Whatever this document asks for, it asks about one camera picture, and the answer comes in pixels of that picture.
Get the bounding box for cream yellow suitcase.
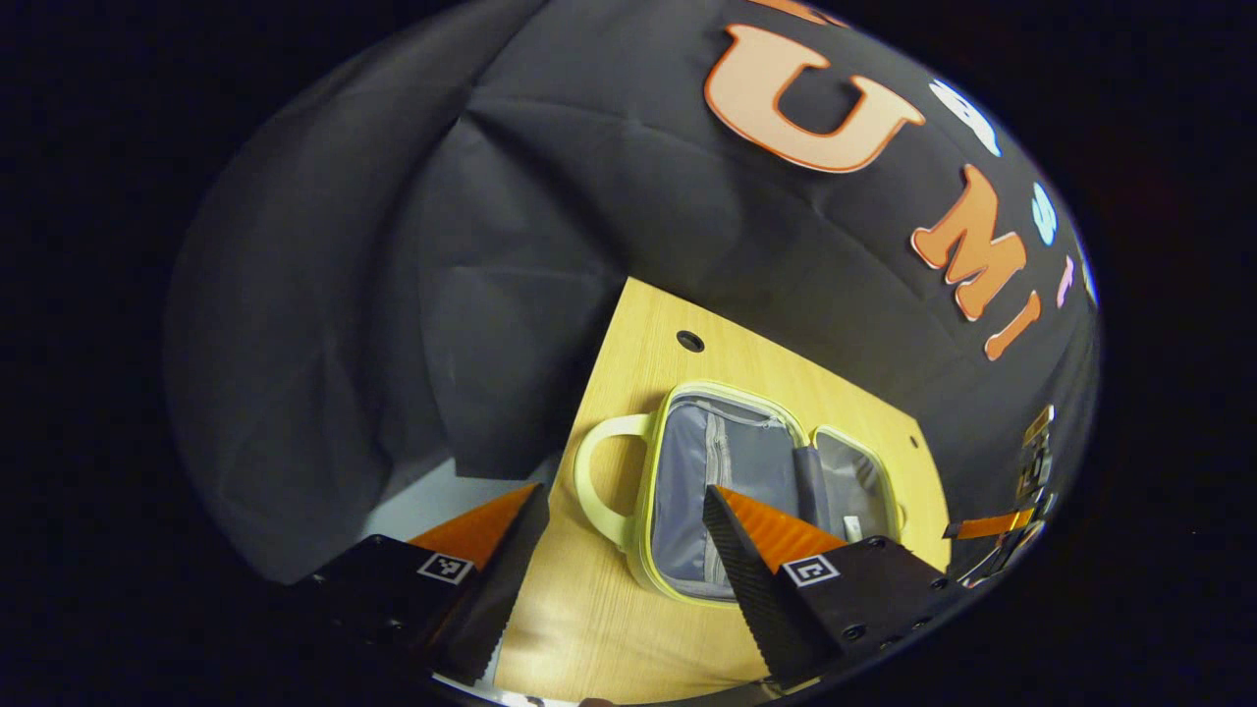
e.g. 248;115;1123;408
573;380;909;605

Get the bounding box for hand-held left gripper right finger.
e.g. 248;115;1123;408
701;484;968;688

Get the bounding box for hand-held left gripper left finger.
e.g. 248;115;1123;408
285;481;551;688

